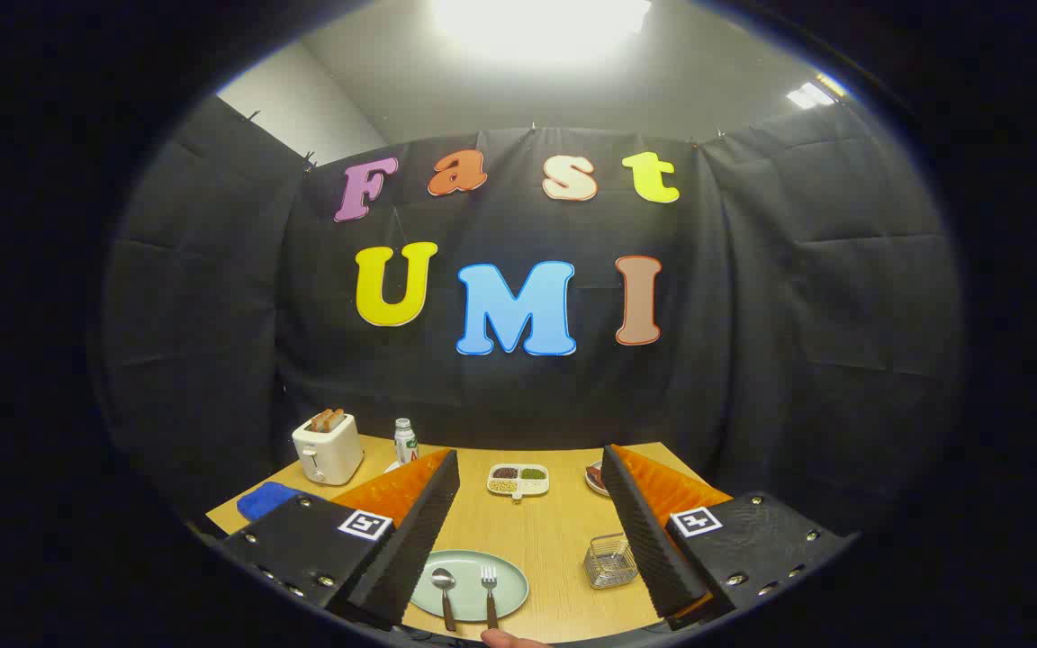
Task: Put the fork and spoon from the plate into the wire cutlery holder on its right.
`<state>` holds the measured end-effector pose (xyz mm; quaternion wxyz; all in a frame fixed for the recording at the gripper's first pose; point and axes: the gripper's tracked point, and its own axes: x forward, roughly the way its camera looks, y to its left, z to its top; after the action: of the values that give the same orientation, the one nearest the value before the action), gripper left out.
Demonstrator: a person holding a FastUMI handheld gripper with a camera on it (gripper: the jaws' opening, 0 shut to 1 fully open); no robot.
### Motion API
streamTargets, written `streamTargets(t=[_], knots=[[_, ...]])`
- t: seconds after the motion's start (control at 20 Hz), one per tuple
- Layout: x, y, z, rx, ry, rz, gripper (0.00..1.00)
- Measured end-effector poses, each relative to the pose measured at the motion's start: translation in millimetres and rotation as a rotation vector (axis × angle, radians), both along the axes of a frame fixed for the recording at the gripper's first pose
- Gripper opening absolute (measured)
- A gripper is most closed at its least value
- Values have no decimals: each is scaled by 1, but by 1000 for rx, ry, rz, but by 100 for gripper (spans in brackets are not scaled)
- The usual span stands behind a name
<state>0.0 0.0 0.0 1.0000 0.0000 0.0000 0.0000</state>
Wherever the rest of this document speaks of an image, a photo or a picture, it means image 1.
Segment large ceiling light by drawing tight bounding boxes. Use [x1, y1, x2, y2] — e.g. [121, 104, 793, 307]
[428, 0, 654, 57]

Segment metal wire basket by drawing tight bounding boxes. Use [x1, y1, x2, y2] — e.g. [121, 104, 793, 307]
[583, 533, 641, 590]

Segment white divided bean tray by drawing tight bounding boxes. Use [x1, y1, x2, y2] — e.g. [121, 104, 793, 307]
[486, 463, 551, 502]

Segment small ceiling light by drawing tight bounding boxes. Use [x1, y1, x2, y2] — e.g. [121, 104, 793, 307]
[786, 76, 848, 111]

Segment blue folded cloth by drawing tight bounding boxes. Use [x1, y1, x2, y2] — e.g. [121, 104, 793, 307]
[237, 481, 303, 523]

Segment cream toaster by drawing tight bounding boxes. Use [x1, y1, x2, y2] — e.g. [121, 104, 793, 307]
[292, 412, 365, 487]

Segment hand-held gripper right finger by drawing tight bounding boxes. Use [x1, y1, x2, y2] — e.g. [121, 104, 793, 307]
[600, 444, 860, 622]

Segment pale green plate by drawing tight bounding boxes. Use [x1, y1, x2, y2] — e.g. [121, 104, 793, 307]
[409, 550, 530, 623]

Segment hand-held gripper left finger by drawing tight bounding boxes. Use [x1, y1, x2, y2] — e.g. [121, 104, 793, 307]
[221, 448, 462, 631]

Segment wooden-handled metal spoon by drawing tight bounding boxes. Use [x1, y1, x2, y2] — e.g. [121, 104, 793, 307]
[431, 567, 458, 633]

